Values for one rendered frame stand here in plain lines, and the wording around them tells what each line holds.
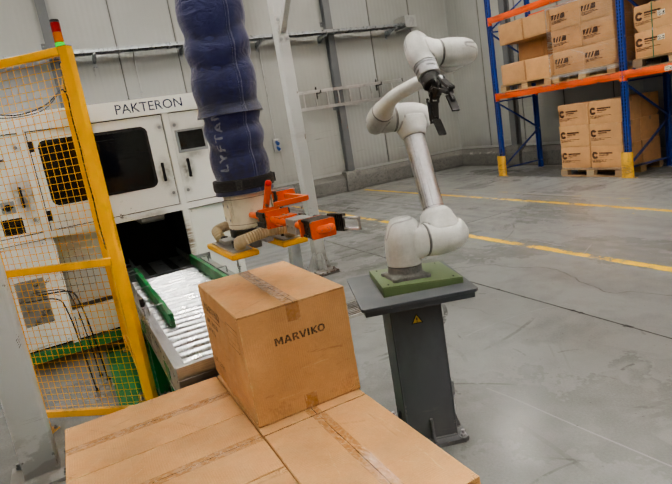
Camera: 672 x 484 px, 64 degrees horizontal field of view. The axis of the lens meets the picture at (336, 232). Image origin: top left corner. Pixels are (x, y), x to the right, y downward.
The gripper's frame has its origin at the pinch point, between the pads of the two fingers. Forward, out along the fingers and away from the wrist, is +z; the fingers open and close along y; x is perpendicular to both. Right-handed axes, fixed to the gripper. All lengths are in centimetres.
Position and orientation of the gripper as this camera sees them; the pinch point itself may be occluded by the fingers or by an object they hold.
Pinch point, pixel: (448, 120)
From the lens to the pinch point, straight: 201.5
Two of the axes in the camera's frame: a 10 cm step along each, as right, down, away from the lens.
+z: 2.5, 8.8, -4.1
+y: 1.7, -4.6, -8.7
